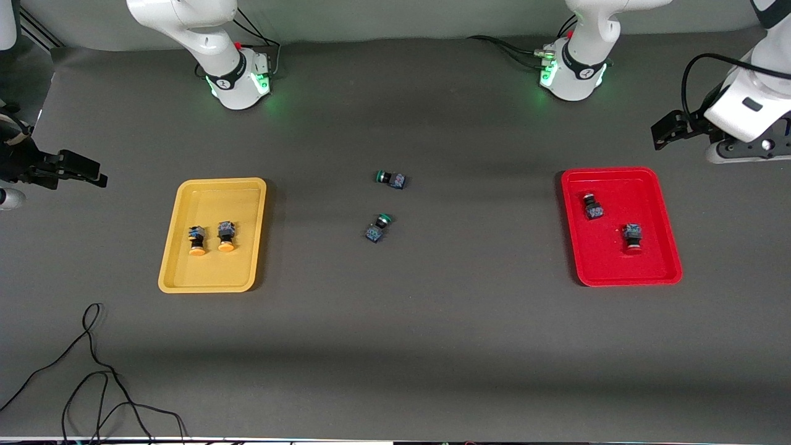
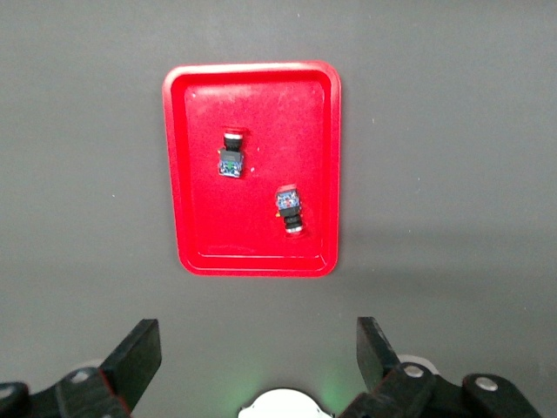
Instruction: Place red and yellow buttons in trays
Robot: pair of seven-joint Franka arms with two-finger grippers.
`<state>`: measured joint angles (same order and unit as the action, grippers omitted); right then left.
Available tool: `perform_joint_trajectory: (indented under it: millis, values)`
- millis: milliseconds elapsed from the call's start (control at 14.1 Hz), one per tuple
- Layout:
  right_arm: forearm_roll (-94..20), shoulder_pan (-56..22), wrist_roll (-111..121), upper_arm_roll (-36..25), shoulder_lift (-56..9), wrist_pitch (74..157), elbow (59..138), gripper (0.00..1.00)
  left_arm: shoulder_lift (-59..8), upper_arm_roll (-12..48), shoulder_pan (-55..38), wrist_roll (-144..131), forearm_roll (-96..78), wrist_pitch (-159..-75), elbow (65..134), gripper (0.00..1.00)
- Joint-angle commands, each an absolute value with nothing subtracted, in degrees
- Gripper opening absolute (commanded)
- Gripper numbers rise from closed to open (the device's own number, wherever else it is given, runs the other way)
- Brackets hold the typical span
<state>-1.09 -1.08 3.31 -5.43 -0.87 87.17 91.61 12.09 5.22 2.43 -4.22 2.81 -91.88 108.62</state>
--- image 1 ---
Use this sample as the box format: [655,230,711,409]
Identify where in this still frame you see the red plastic tray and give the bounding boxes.
[561,167,683,288]

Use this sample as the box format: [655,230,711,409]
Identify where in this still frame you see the yellow plastic tray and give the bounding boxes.
[158,178,268,294]

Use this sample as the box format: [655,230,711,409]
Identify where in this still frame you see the dark grey table mat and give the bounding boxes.
[0,22,791,443]

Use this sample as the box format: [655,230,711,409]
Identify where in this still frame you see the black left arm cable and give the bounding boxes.
[681,53,768,124]

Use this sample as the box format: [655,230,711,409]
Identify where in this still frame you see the aluminium frame rail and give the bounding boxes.
[17,7,62,50]

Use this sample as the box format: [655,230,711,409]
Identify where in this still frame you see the thin black loose cable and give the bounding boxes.
[0,302,187,445]

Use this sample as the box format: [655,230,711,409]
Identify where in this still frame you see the black left base cables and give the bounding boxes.
[467,35,557,69]

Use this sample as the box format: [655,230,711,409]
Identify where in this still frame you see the black base cables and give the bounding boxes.
[231,6,282,78]
[467,35,557,69]

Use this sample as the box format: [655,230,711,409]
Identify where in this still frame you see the black right base cables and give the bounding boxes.
[231,6,282,78]

